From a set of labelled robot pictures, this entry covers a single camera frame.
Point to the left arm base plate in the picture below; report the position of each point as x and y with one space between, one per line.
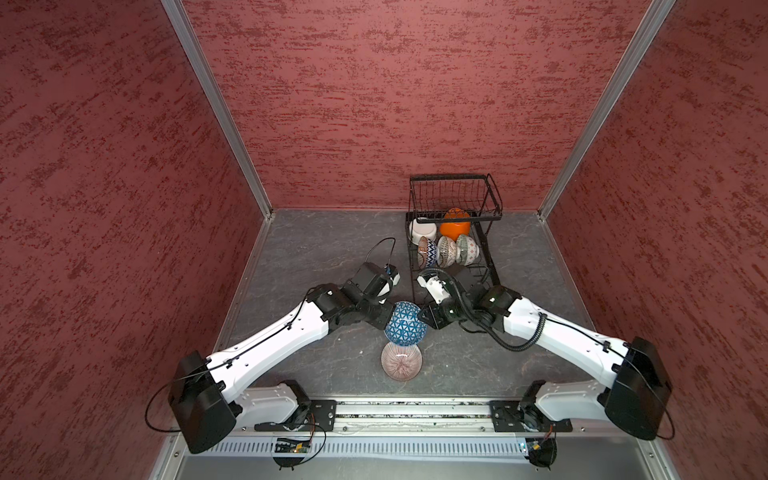
318 415

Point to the right corner aluminium profile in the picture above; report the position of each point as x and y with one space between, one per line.
644 35

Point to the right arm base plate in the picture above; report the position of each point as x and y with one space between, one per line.
509 417

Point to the pink striped bowl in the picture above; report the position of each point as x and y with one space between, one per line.
401 363

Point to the green patterned ceramic bowl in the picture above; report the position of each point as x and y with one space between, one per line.
468 250

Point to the blue patterned ceramic bowl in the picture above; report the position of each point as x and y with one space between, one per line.
405 328

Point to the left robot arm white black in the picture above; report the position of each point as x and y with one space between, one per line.
208 395

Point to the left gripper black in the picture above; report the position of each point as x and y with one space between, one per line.
383 316

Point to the white pink bowl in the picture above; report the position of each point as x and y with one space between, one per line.
419 230

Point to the orange patterned bowl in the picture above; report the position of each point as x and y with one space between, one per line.
427 253

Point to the corner aluminium profile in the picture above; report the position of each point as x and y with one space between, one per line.
184 31
644 35

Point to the red patterned bowl underneath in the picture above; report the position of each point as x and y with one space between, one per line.
447 252

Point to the aluminium mounting rail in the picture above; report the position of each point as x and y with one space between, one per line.
420 414

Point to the black wire dish rack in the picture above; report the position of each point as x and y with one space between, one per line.
431 196

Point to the left corner aluminium profile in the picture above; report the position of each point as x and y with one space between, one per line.
184 31

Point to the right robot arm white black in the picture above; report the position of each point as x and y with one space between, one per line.
628 385

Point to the orange plastic bowl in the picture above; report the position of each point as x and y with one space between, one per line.
456 222

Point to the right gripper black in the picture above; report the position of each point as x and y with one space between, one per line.
432 312

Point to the white perforated cable duct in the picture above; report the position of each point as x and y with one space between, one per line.
482 449

